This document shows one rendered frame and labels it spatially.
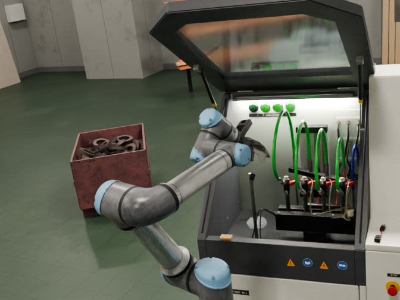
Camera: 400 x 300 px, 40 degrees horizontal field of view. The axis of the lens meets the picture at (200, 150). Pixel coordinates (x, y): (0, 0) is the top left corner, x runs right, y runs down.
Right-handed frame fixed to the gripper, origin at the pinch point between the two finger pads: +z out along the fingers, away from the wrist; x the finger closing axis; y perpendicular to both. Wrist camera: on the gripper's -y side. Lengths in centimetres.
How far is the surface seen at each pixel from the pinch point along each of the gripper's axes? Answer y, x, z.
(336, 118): -38, 11, 41
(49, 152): -175, -459, 200
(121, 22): -562, -608, 353
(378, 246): 25, 34, 39
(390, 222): 11, 34, 51
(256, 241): 25.1, -13.4, 26.4
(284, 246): 26.6, -1.9, 29.4
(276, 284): 39, -11, 41
